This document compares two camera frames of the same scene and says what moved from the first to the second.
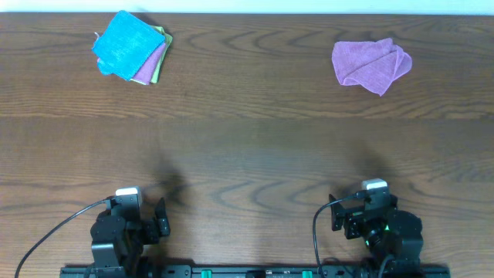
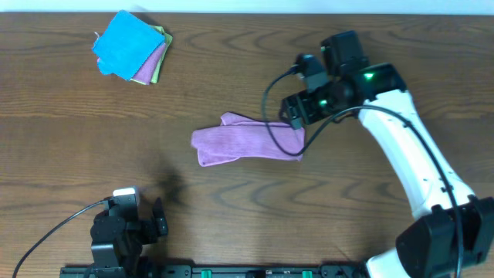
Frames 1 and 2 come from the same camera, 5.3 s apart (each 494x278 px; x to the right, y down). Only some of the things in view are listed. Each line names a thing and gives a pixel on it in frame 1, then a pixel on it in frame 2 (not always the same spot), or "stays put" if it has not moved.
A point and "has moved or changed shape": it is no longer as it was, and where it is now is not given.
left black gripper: [153, 226] stays put
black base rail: [256, 271] stays put
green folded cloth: [168, 40] stays put
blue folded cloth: [126, 45] stays put
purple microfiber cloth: [372, 66] has moved or changed shape
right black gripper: [348, 221] to [292, 110]
